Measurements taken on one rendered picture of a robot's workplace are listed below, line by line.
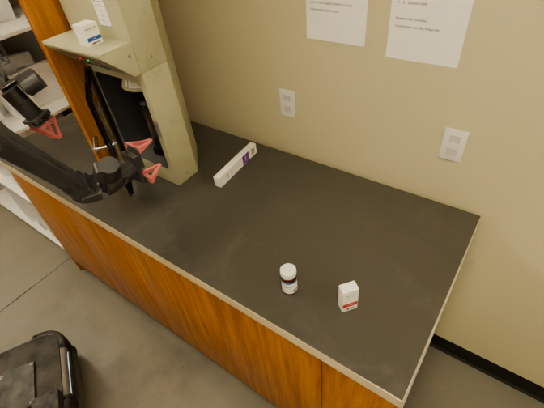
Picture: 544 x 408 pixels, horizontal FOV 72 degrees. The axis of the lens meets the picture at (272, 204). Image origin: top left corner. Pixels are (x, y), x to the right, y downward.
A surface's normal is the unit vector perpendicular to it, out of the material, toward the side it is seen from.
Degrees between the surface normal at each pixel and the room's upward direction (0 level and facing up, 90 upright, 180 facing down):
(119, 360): 0
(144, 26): 90
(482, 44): 90
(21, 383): 0
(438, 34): 90
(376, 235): 0
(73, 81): 90
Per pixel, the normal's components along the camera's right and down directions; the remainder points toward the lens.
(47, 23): 0.81, 0.34
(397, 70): -0.57, 0.60
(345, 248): -0.09, -0.73
